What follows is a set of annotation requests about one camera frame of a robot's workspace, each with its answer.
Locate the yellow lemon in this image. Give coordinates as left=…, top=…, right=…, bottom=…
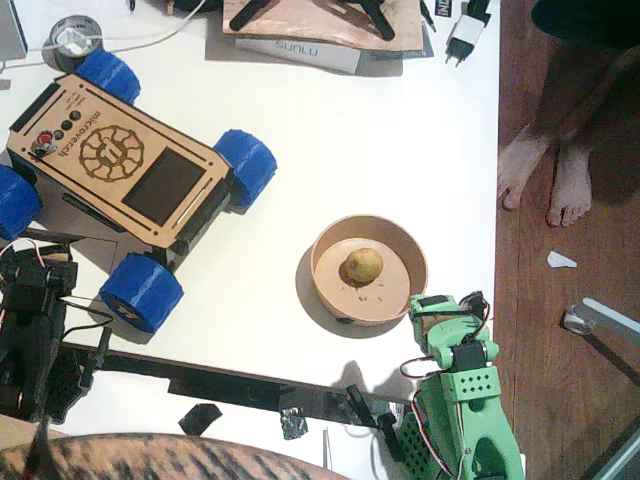
left=340, top=248, right=385, bottom=287

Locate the tan round bowl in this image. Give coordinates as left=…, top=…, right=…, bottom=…
left=310, top=214, right=430, bottom=327

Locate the black table clamp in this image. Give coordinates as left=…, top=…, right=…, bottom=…
left=79, top=327, right=114, bottom=391
left=344, top=384, right=407, bottom=461

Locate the grey metal furniture leg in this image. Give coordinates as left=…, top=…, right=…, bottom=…
left=563, top=296, right=640, bottom=351

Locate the wooden rover body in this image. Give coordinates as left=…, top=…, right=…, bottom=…
left=5, top=72, right=236, bottom=271

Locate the crumpled black tape piece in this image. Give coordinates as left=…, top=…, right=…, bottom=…
left=278, top=407, right=310, bottom=442

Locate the person's right bare foot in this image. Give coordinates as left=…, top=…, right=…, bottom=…
left=497, top=124, right=551, bottom=211

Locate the person's bare foot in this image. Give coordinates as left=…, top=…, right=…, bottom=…
left=497, top=124, right=551, bottom=211
left=546, top=142, right=595, bottom=229

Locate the person's left bare foot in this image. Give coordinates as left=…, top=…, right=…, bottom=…
left=546, top=142, right=595, bottom=229

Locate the flat black tape piece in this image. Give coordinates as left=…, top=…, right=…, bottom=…
left=178, top=402, right=224, bottom=437

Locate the grey metal bar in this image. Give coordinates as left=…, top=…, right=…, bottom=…
left=579, top=424, right=640, bottom=480

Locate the striped brown cushion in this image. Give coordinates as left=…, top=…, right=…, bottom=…
left=0, top=433, right=351, bottom=480

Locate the grey metal box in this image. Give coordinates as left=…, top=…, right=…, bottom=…
left=0, top=0, right=29, bottom=61

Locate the grey tape roll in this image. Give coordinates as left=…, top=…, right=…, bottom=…
left=49, top=14, right=104, bottom=71

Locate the white black power adapter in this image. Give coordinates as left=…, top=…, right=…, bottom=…
left=443, top=0, right=494, bottom=69

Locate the black pen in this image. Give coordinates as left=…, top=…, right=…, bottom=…
left=419, top=0, right=438, bottom=34

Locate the black tripod stand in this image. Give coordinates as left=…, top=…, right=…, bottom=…
left=228, top=0, right=397, bottom=41

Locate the white Sunlu box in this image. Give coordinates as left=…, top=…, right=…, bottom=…
left=234, top=34, right=362, bottom=76

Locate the wooden board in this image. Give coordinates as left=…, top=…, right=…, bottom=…
left=221, top=0, right=424, bottom=51

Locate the wrist camera with cardboard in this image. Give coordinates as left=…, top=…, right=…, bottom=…
left=458, top=291, right=490, bottom=324

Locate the black camera cable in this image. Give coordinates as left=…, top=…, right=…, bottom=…
left=59, top=312, right=115, bottom=351

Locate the white cable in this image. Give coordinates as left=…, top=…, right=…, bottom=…
left=0, top=0, right=207, bottom=71

